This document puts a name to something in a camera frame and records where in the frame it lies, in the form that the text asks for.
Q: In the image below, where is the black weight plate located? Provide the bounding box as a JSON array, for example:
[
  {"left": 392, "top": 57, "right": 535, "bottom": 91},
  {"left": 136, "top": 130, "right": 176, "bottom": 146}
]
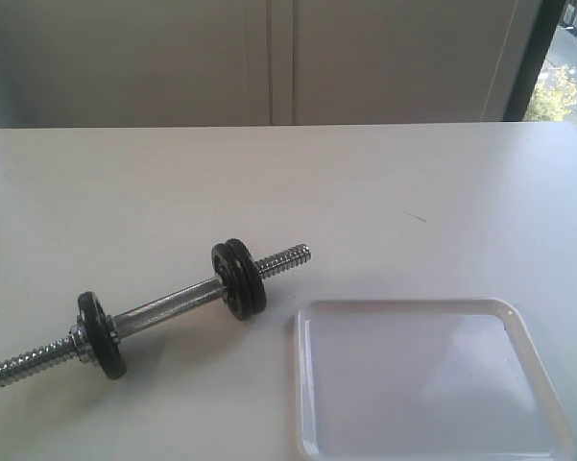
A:
[{"left": 226, "top": 238, "right": 267, "bottom": 315}]

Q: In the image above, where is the chrome threaded dumbbell bar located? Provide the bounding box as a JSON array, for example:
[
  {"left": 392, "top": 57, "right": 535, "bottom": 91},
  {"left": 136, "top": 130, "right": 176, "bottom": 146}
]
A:
[{"left": 0, "top": 243, "right": 311, "bottom": 388}]

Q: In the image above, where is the black weight plate right end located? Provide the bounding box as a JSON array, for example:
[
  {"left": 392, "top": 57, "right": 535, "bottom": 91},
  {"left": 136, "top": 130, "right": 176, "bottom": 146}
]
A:
[{"left": 211, "top": 242, "right": 253, "bottom": 321}]

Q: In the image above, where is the black weight plate end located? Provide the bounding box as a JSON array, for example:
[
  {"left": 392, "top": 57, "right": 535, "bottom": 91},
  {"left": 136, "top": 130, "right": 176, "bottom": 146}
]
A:
[
  {"left": 211, "top": 242, "right": 253, "bottom": 321},
  {"left": 78, "top": 291, "right": 127, "bottom": 380}
]

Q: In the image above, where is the white plastic tray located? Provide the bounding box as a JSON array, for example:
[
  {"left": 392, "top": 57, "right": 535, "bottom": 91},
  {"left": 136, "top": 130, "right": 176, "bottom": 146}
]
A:
[{"left": 295, "top": 299, "right": 577, "bottom": 460}]

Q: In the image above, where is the black weight plate left end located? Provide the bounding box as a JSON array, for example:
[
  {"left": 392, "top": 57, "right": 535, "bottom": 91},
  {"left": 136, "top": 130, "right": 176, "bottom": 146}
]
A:
[{"left": 78, "top": 291, "right": 127, "bottom": 380}]

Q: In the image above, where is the chrome collar nut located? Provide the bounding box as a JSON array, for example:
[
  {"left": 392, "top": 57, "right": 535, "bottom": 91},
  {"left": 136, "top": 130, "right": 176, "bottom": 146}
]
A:
[{"left": 69, "top": 325, "right": 93, "bottom": 364}]

